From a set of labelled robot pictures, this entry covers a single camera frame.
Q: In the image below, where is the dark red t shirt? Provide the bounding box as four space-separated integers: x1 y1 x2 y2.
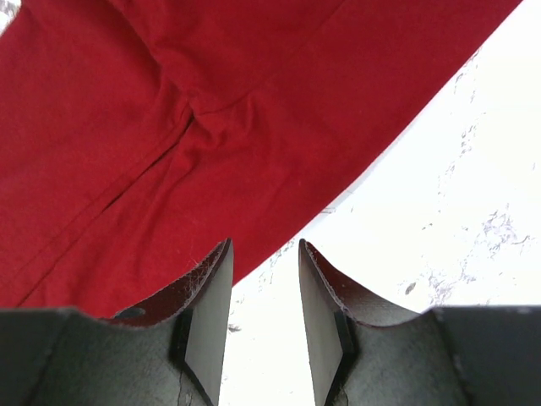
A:
1 0 516 316

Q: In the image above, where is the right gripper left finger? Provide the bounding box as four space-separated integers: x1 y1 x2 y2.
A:
1 240 233 405

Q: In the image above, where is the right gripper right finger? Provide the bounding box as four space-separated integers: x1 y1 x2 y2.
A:
298 240 540 405

